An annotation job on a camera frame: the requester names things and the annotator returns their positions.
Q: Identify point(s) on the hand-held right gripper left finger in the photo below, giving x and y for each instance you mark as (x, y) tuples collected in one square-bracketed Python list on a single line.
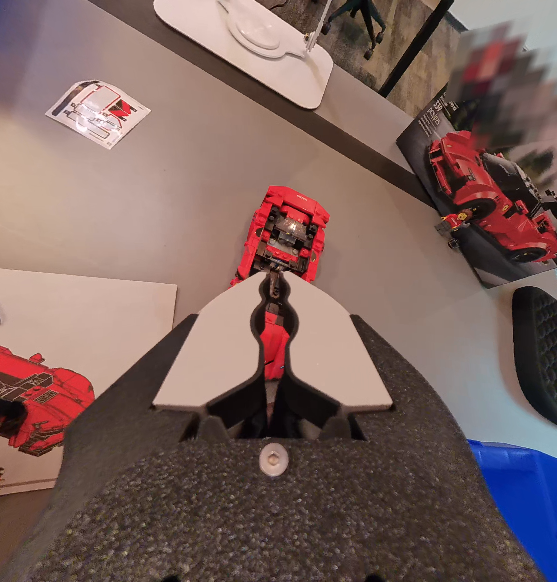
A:
[(210, 354)]

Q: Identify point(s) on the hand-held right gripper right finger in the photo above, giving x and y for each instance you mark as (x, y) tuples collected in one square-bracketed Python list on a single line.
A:
[(337, 359)]

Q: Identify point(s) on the lego instruction booklet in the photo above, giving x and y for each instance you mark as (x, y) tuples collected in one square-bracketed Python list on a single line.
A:
[(101, 318)]

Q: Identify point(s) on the red lego car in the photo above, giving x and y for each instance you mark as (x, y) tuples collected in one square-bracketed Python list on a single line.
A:
[(301, 200)]

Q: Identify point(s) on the lego minifigure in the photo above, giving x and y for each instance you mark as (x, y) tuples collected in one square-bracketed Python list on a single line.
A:
[(455, 223)]

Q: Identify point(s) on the lego set box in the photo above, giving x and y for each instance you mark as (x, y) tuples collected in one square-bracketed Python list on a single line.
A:
[(487, 195)]

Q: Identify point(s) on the lego sticker sheet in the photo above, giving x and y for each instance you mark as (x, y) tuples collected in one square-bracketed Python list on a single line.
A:
[(96, 113)]

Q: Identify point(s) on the black mesh pad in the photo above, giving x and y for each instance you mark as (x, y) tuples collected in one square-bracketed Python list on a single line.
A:
[(546, 359)]

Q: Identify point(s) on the blue plastic storage bin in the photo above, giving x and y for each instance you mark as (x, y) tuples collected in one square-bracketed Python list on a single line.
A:
[(528, 500)]

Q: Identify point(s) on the white stand base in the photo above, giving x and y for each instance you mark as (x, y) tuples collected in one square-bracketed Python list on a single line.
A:
[(287, 72)]

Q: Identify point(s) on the office chair base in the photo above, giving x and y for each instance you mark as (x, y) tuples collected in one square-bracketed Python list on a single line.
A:
[(369, 18)]

